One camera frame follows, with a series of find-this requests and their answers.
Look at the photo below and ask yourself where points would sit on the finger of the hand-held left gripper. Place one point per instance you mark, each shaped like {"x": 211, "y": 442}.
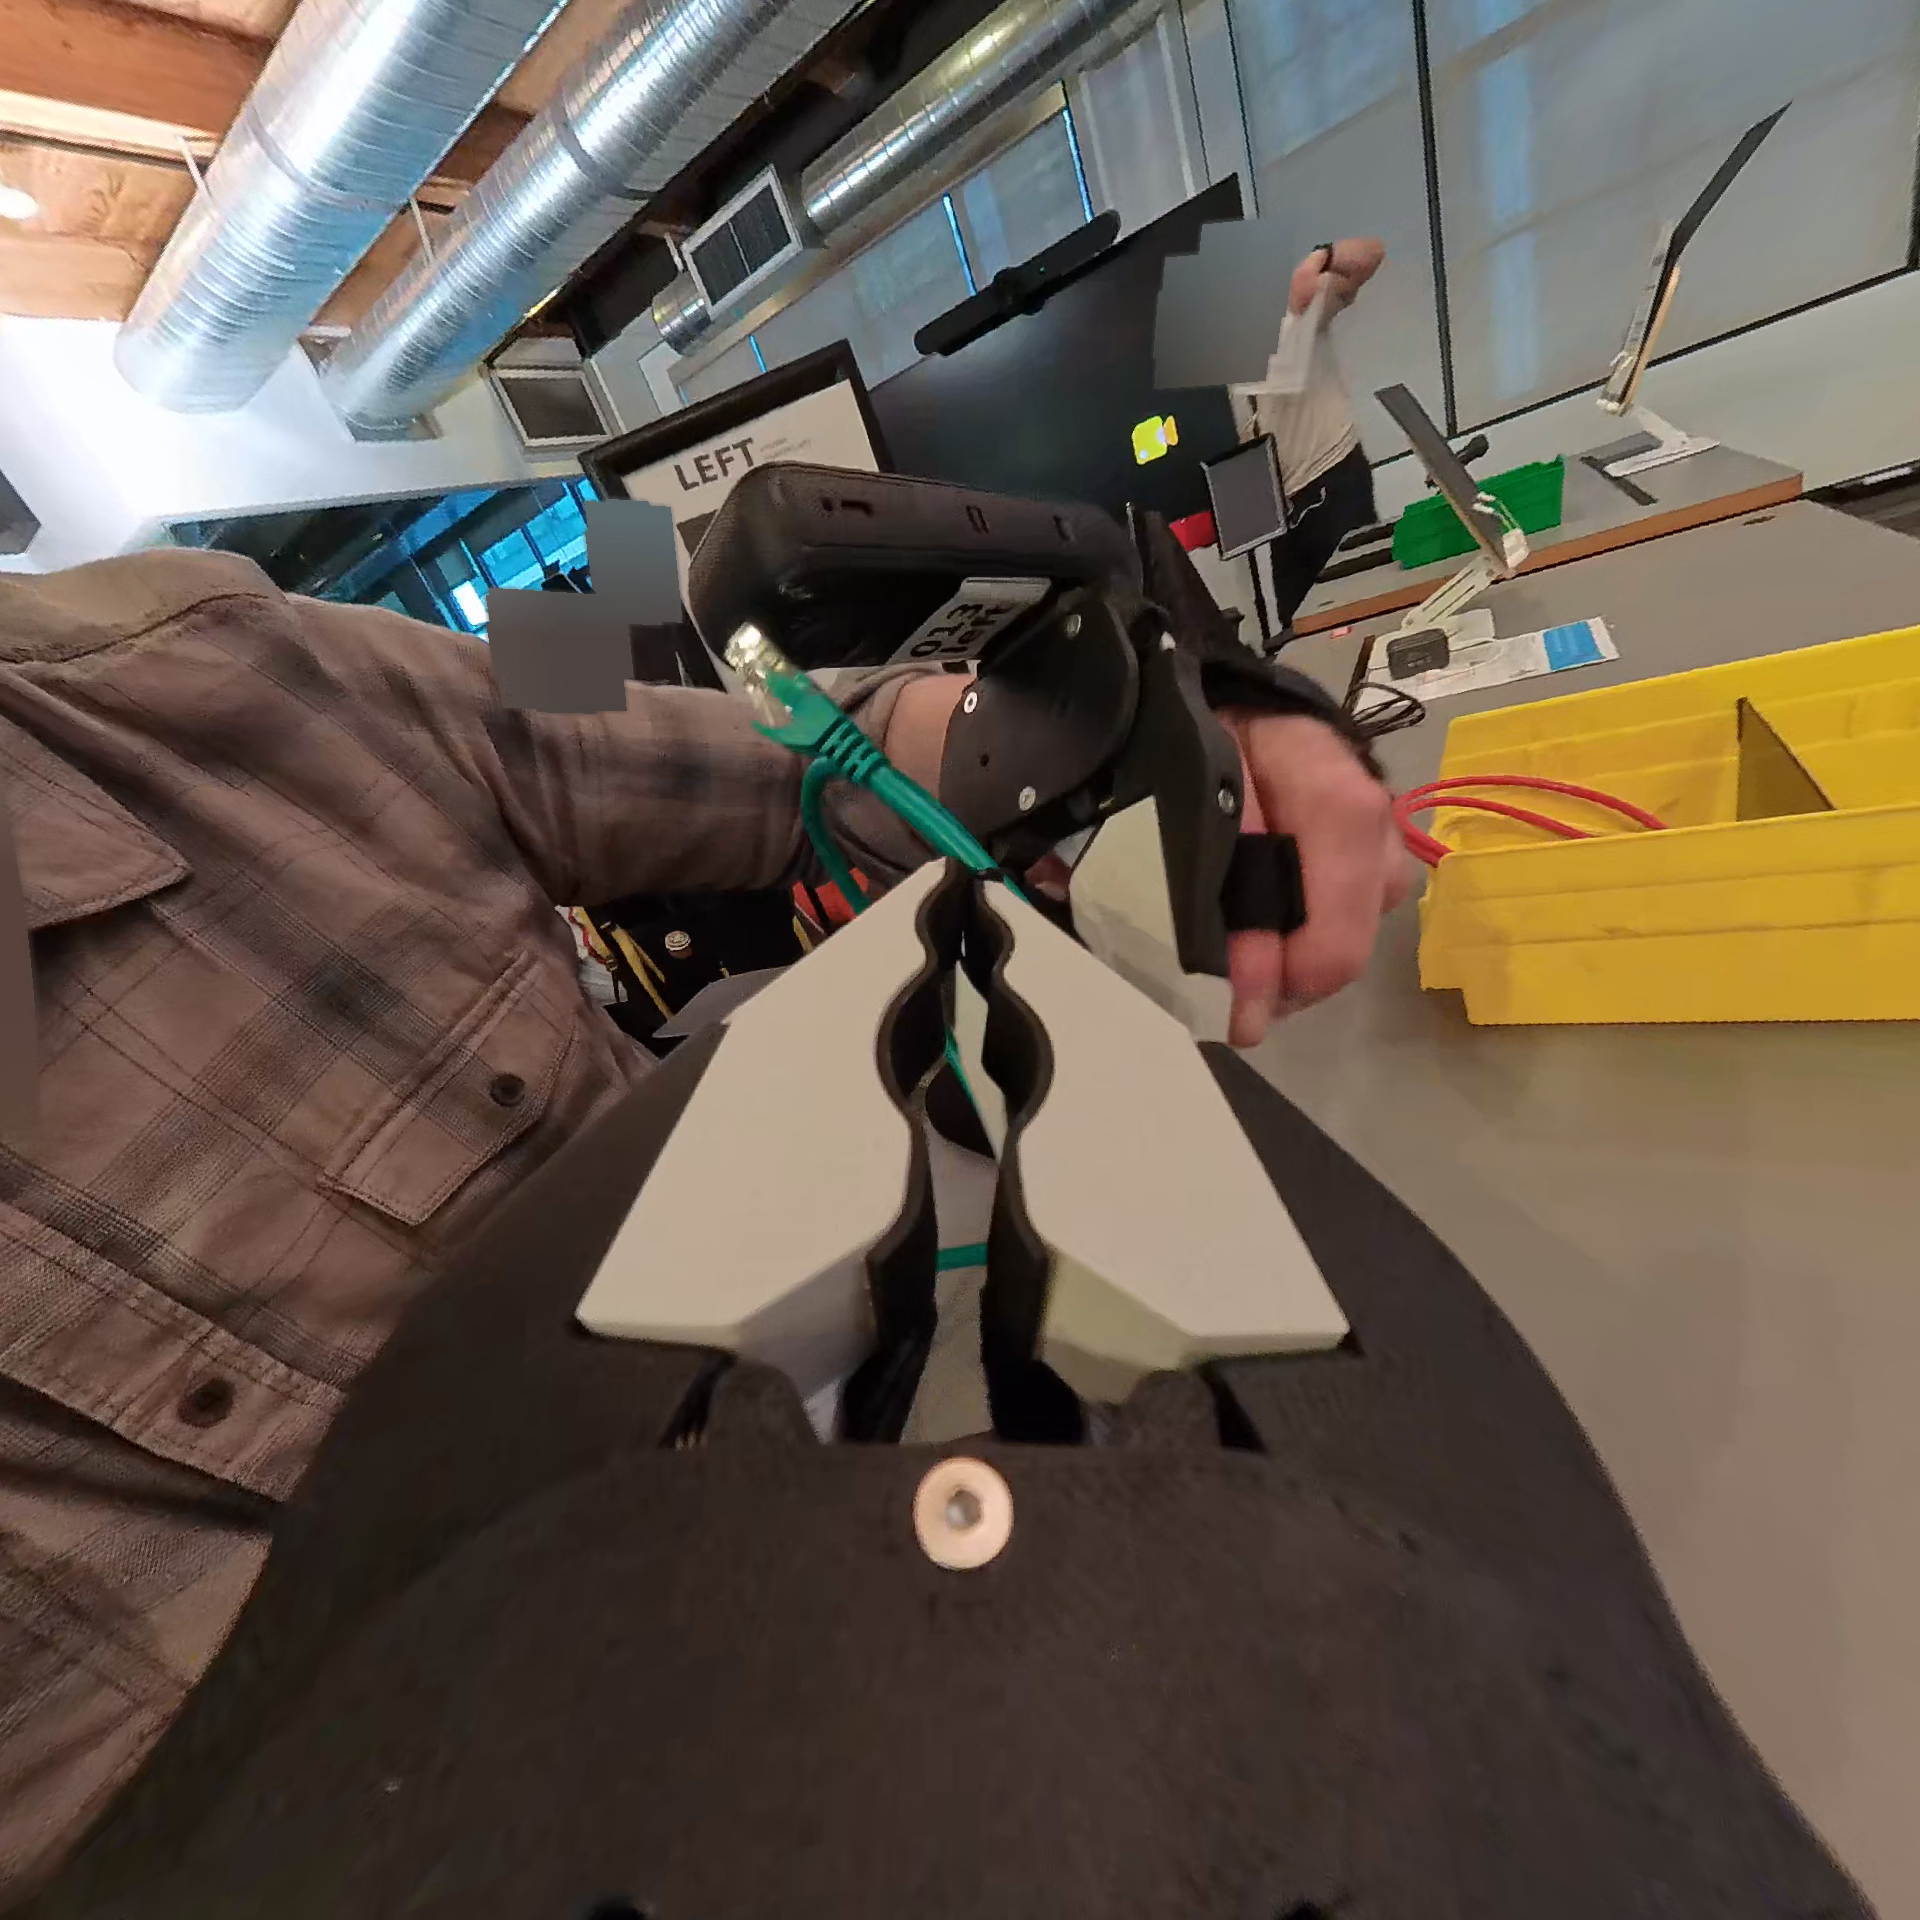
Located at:
{"x": 1135, "y": 901}

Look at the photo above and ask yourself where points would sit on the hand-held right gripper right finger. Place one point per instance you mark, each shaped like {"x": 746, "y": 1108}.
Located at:
{"x": 1155, "y": 1185}

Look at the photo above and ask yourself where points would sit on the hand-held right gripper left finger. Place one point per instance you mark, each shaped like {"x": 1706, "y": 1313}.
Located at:
{"x": 766, "y": 1185}

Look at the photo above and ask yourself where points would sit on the yellow plastic bin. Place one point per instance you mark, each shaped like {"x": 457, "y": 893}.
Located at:
{"x": 1649, "y": 914}

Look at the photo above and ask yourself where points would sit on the person's left forearm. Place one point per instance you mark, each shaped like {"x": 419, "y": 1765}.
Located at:
{"x": 660, "y": 779}

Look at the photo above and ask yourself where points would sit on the person's left hand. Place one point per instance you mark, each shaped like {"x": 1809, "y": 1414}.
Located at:
{"x": 1335, "y": 870}

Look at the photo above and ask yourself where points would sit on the small grey tablet screen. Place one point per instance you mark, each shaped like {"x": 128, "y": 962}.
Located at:
{"x": 1247, "y": 496}

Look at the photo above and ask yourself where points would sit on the small black charger cube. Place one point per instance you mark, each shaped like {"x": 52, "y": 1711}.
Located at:
{"x": 1418, "y": 655}

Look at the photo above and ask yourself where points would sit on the black white tag sign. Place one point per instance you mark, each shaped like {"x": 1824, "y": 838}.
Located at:
{"x": 750, "y": 449}

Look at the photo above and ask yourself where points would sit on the black video bar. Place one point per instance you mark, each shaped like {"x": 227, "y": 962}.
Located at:
{"x": 1020, "y": 287}

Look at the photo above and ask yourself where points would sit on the tan board on stand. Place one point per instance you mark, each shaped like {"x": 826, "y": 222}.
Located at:
{"x": 1649, "y": 315}
{"x": 1440, "y": 449}

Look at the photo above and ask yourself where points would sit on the small green bin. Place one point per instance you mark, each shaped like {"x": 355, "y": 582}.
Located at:
{"x": 1487, "y": 517}

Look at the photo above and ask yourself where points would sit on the white paper slip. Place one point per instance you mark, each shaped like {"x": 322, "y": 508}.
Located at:
{"x": 1560, "y": 650}

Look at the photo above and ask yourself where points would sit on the white ceiling vent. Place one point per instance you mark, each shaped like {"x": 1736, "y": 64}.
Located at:
{"x": 746, "y": 241}
{"x": 552, "y": 399}

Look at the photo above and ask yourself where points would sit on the person's plaid shirt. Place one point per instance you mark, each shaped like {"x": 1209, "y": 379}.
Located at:
{"x": 224, "y": 976}

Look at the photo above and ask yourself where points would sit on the black bin divider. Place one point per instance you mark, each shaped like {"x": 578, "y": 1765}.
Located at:
{"x": 1778, "y": 772}

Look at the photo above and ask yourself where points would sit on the grey office desk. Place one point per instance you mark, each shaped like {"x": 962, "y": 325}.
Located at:
{"x": 1680, "y": 517}

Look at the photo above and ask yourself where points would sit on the large black wall screen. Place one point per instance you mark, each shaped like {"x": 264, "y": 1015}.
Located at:
{"x": 1020, "y": 405}

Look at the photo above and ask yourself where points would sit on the silver air duct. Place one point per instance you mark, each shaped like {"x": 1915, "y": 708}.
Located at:
{"x": 301, "y": 178}

